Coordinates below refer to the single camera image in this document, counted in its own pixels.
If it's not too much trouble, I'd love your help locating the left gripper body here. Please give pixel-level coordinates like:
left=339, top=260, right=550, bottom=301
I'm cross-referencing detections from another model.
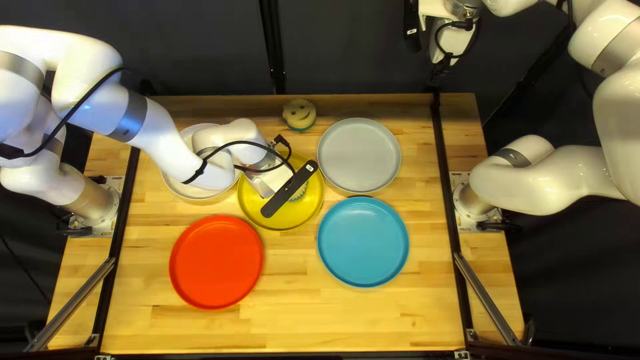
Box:
left=244, top=159, right=297, bottom=200

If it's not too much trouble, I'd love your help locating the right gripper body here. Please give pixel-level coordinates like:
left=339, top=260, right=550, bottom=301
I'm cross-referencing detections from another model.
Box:
left=419, top=0, right=481, bottom=65

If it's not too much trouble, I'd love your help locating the yellow smiling face sponge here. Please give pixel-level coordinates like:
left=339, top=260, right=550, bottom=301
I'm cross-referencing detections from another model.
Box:
left=282, top=175, right=312, bottom=205
left=281, top=98, right=317, bottom=132

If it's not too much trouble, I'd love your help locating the yellow round plate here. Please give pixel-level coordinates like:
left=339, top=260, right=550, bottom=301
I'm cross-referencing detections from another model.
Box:
left=236, top=150, right=326, bottom=232

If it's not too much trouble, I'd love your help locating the light grey round plate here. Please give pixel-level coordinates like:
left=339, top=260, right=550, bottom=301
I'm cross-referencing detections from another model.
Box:
left=161, top=122, right=242, bottom=201

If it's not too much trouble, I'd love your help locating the orange round plate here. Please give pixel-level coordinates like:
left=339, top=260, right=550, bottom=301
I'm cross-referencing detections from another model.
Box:
left=168, top=215, right=265, bottom=311

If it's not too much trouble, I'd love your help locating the teal round plate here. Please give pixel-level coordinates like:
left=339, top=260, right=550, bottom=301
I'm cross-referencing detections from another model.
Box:
left=316, top=196, right=411, bottom=289

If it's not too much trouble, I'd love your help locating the black cable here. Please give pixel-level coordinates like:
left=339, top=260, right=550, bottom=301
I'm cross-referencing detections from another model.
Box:
left=0, top=67, right=297, bottom=187
left=433, top=19, right=482, bottom=68

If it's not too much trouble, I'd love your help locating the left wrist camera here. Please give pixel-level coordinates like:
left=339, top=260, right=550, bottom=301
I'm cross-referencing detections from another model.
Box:
left=260, top=160, right=320, bottom=219

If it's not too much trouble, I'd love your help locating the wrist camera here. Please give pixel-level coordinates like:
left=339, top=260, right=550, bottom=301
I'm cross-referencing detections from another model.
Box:
left=260, top=160, right=320, bottom=219
left=403, top=0, right=423, bottom=54

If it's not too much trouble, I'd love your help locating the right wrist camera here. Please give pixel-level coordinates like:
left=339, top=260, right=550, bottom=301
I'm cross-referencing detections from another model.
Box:
left=403, top=0, right=423, bottom=54

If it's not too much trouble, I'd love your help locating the black frame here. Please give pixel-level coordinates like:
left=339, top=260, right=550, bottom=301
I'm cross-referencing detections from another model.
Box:
left=0, top=0, right=640, bottom=360

